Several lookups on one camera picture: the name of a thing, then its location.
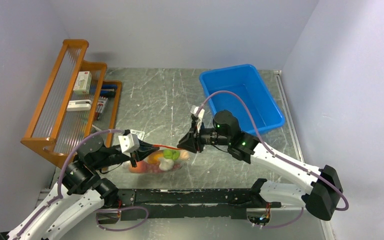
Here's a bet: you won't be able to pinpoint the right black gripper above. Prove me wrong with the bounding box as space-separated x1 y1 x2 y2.
177 120 230 153

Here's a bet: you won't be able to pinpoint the yellow fake bell pepper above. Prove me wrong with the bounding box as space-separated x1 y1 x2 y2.
147 150 163 166

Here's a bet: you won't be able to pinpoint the clear zip top bag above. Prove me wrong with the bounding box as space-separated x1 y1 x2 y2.
121 147 191 174

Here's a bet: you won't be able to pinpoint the blue plastic bin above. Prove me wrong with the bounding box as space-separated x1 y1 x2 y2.
199 64 285 135

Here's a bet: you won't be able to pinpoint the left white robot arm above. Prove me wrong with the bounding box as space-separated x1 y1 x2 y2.
0 131 160 240

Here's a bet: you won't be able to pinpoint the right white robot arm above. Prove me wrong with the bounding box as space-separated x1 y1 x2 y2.
177 110 343 221

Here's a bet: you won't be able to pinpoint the fake peach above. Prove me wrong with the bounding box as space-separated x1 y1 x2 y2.
128 161 150 174

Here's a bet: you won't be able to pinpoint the green fake fruit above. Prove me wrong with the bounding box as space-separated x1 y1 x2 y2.
162 149 181 161

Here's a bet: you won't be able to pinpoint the fake garlic bulb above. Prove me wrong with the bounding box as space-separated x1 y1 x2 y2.
158 157 175 172

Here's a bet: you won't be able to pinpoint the white blister pack card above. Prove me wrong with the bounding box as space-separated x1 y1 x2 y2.
130 129 145 141

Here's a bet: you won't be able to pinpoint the blue marker pens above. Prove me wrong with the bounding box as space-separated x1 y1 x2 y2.
99 84 118 99

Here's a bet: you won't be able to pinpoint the white flat device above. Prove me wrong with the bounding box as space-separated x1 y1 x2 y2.
66 99 92 112

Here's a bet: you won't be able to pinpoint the orange wooden rack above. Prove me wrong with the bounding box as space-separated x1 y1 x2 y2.
21 39 122 168

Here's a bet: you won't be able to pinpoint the white box with red label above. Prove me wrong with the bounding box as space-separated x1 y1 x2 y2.
73 71 92 95

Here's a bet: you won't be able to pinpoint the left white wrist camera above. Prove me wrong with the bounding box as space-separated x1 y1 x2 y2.
118 133 140 154

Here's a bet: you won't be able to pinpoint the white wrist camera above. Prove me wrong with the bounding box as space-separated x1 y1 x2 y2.
190 105 205 133
118 133 140 154

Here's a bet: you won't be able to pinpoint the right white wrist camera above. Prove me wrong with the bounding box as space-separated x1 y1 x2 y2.
190 105 205 133

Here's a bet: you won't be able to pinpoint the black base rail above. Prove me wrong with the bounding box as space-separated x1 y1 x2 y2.
118 188 281 221

